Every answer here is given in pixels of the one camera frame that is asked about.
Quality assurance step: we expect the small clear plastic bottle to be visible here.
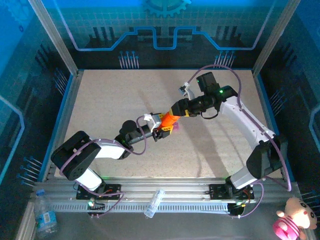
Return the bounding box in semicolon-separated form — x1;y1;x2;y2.
143;188;166;219

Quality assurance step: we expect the water bottle with blue label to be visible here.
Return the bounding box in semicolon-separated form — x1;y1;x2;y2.
33;188;60;240

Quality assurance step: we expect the pink beige plush toy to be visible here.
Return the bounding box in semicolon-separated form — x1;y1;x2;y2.
272;196;319;240

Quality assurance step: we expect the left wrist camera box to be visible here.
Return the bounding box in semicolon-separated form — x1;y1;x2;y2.
143;112;164;133

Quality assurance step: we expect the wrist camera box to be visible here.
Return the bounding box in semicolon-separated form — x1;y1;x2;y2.
143;112;164;133
178;82;196;101

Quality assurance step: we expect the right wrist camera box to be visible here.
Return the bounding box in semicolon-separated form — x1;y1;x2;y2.
178;82;196;101

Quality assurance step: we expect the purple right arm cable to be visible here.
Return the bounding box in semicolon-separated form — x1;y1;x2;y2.
187;64;293;219

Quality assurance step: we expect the aluminium mounting rail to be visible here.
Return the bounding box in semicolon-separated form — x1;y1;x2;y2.
31;175;302;215

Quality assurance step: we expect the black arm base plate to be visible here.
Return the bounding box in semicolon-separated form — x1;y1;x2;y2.
208;183;256;201
75;183;123;201

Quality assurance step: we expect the aluminium table side rail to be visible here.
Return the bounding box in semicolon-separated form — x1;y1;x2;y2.
44;69;85;182

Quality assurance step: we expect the grey slotted cable duct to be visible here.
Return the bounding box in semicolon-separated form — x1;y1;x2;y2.
51;201;230;214

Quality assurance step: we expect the aluminium frame post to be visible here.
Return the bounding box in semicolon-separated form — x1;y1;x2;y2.
27;0;80;76
251;0;301;76

